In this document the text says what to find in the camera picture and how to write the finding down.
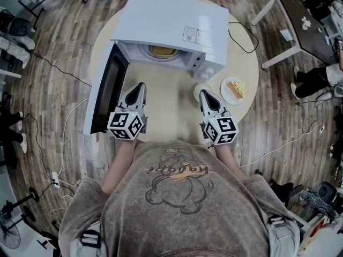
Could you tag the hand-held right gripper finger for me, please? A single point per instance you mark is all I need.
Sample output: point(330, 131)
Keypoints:
point(221, 106)
point(204, 106)

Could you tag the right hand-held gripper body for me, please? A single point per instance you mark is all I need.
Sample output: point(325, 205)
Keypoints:
point(222, 131)

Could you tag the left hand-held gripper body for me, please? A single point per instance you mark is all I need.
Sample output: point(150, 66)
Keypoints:
point(123, 126)

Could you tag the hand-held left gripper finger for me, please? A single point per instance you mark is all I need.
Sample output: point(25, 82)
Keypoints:
point(143, 98)
point(123, 102)

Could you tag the yellow rectangular container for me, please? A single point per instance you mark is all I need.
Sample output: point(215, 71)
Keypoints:
point(162, 52)

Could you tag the white microwave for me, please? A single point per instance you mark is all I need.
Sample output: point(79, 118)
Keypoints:
point(174, 23)

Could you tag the person's left forearm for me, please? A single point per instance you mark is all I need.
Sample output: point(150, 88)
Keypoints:
point(120, 165)

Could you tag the person's right forearm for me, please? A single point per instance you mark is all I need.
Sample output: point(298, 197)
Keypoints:
point(226, 159)

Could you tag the white plate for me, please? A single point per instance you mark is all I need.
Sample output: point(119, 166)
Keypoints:
point(227, 95)

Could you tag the small white round cup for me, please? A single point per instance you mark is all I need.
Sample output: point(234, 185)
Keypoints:
point(198, 86)

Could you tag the yellow cake slice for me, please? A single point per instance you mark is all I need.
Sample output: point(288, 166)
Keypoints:
point(238, 88)

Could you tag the large black office chair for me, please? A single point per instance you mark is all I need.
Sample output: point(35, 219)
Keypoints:
point(281, 189)

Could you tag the white power strip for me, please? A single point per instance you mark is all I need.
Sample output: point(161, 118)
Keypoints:
point(55, 180)

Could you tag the person's grey printed shirt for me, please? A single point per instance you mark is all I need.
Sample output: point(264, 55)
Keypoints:
point(182, 210)

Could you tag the white paper sheet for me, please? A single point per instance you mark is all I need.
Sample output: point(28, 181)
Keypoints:
point(286, 35)

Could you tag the dark top white leg desk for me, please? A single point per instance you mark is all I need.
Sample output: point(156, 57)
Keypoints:
point(308, 33)

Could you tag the white crumpled tissue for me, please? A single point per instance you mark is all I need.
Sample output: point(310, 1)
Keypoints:
point(305, 21)

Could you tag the black standing fan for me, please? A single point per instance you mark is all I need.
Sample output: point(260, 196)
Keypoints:
point(8, 237)

